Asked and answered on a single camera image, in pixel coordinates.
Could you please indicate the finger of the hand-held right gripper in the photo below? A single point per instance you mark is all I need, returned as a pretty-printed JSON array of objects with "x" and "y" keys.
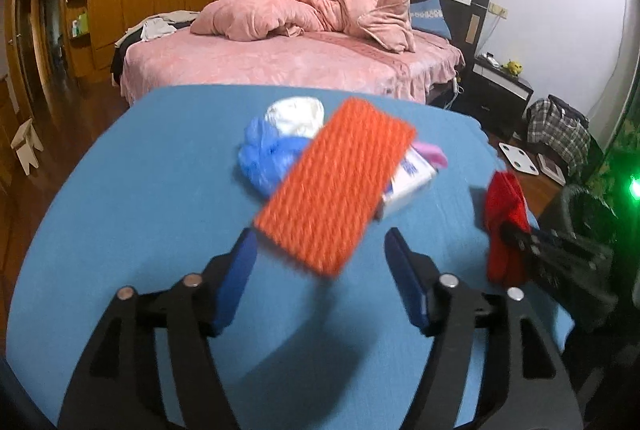
[
  {"x": 537, "y": 265},
  {"x": 522, "y": 234}
]

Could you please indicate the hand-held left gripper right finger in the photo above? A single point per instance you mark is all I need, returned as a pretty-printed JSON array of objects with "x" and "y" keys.
[{"x": 407, "y": 280}]

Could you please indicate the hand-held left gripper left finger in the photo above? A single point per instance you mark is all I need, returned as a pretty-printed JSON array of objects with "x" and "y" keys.
[{"x": 235, "y": 280}]

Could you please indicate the red cloth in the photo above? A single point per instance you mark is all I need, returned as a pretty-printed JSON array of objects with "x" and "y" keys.
[{"x": 505, "y": 205}]

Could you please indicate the black lined trash bin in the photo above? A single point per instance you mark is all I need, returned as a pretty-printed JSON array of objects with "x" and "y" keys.
[{"x": 585, "y": 210}]

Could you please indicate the white carton with blue print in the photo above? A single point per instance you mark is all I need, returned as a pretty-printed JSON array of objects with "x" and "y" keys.
[{"x": 407, "y": 185}]

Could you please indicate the pink wrapper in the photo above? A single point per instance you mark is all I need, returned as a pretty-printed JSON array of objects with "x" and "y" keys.
[{"x": 432, "y": 154}]

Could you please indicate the orange foam net sleeve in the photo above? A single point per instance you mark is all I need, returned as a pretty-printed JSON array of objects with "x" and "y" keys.
[{"x": 330, "y": 180}]

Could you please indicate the blue plastic bag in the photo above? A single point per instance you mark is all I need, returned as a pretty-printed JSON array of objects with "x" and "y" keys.
[{"x": 265, "y": 155}]

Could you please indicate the pink bathroom scale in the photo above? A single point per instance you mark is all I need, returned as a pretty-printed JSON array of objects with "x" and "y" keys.
[{"x": 552, "y": 167}]

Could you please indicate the white bathroom scale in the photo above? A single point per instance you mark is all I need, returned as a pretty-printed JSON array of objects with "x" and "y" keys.
[{"x": 520, "y": 157}]

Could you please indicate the blue felt table cloth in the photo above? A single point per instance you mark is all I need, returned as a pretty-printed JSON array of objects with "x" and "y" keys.
[{"x": 150, "y": 210}]

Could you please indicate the plaid cloth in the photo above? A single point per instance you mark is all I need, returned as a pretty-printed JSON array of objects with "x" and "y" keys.
[{"x": 560, "y": 130}]

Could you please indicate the dark folded clothes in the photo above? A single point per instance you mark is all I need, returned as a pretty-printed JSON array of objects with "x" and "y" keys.
[{"x": 570, "y": 107}]

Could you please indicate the dark wooden nightstand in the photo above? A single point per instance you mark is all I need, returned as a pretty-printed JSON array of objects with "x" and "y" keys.
[{"x": 495, "y": 95}]

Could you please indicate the yellow plush toy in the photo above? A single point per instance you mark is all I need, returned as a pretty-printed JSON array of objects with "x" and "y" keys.
[{"x": 513, "y": 67}]

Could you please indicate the white telephone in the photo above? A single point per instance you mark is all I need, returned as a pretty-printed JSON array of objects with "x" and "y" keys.
[{"x": 489, "y": 59}]

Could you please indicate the bed with pink sheet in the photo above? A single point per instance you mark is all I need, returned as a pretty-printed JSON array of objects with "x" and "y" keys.
[{"x": 300, "y": 65}]

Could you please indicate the large blue pillow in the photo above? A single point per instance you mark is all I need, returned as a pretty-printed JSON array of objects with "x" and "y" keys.
[{"x": 430, "y": 17}]

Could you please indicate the small wooden stool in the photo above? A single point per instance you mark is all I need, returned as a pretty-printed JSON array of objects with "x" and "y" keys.
[{"x": 27, "y": 142}]

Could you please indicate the pile of clothes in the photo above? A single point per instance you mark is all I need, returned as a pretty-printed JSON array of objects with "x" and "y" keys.
[{"x": 155, "y": 27}]

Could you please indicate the pink duvet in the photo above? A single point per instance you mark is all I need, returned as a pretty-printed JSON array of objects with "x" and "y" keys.
[{"x": 250, "y": 15}]

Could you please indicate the dark wooden door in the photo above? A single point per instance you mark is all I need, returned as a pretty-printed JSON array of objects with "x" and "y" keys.
[{"x": 25, "y": 60}]

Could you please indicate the wall socket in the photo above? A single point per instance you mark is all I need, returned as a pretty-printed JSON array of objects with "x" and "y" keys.
[{"x": 498, "y": 9}]

